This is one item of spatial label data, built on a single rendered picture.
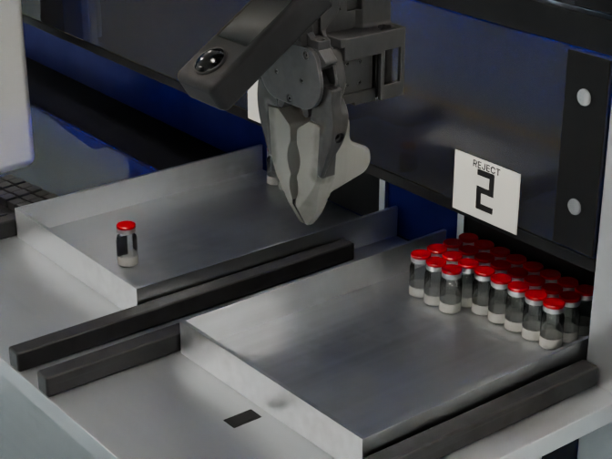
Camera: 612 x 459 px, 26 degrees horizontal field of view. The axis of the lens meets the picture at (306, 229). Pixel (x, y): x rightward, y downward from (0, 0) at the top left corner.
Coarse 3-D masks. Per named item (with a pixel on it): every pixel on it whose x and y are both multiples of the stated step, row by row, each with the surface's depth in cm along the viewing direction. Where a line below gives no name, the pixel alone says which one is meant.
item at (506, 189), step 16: (464, 160) 126; (480, 160) 124; (464, 176) 126; (480, 176) 124; (496, 176) 123; (512, 176) 121; (464, 192) 127; (496, 192) 123; (512, 192) 121; (464, 208) 127; (496, 208) 124; (512, 208) 122; (496, 224) 124; (512, 224) 123
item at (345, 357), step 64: (384, 256) 137; (192, 320) 124; (256, 320) 129; (320, 320) 130; (384, 320) 130; (448, 320) 130; (256, 384) 115; (320, 384) 119; (384, 384) 119; (448, 384) 119; (512, 384) 115; (384, 448) 107
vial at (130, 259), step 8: (120, 232) 140; (128, 232) 140; (120, 240) 140; (128, 240) 140; (136, 240) 141; (120, 248) 141; (128, 248) 140; (136, 248) 141; (120, 256) 141; (128, 256) 141; (136, 256) 141; (120, 264) 141; (128, 264) 141; (136, 264) 142
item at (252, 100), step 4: (256, 84) 150; (252, 88) 151; (256, 88) 150; (248, 92) 152; (252, 92) 151; (256, 92) 150; (248, 96) 152; (252, 96) 151; (256, 96) 151; (248, 100) 152; (252, 100) 151; (256, 100) 151; (248, 104) 152; (252, 104) 152; (256, 104) 151; (248, 108) 153; (252, 108) 152; (256, 108) 151; (248, 112) 153; (252, 112) 152; (256, 112) 151; (248, 116) 153; (252, 116) 152; (256, 116) 152; (256, 120) 152
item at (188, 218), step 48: (96, 192) 154; (144, 192) 158; (192, 192) 161; (240, 192) 161; (48, 240) 143; (96, 240) 148; (144, 240) 148; (192, 240) 148; (240, 240) 148; (288, 240) 140; (96, 288) 136; (144, 288) 130
